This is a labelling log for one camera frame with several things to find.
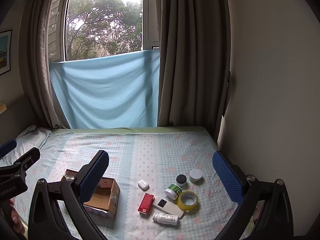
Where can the white pillow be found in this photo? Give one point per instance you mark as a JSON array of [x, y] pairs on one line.
[[32, 133]]

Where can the grey curtain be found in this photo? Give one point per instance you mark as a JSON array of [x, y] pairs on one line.
[[190, 67], [40, 67]]

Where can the green label jar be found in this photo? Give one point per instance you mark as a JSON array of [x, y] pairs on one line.
[[173, 191]]

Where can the white earbuds case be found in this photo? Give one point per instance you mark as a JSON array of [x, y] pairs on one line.
[[143, 184]]

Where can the cardboard box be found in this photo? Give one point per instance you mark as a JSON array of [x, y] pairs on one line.
[[105, 197]]

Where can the red carton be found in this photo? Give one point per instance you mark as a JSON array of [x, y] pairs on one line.
[[145, 203]]

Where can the checked floral bed sheet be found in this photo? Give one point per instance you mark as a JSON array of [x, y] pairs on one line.
[[150, 155]]

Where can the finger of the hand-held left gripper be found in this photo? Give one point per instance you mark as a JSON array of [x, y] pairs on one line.
[[7, 147], [27, 157]]

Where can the green under sheet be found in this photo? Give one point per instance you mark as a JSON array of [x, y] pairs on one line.
[[125, 129]]

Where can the white pill bottle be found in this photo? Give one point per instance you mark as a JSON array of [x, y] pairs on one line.
[[166, 219]]

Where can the light blue cloth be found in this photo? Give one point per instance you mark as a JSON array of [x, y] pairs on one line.
[[105, 92]]

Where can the person's left hand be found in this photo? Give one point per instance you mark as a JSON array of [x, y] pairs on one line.
[[16, 217]]

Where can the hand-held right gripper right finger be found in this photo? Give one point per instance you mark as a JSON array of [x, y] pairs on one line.
[[227, 177]]

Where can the wooden board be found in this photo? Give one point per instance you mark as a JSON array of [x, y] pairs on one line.
[[2, 108]]

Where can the white louvered window sash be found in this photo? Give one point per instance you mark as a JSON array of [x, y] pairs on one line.
[[56, 25]]

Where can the white lid jar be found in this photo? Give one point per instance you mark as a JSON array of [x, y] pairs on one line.
[[196, 175]]

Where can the trees outside window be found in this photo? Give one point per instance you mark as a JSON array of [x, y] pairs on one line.
[[105, 25]]

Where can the framed wall picture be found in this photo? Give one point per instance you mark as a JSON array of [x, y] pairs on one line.
[[5, 52]]

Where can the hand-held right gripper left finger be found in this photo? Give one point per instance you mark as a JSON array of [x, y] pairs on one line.
[[96, 175]]

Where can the black lid jar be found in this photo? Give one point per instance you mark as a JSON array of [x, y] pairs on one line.
[[181, 180]]

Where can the white rectangular device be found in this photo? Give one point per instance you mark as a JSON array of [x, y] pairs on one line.
[[170, 207]]

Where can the yellow tape roll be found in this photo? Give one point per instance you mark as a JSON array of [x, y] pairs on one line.
[[181, 202]]

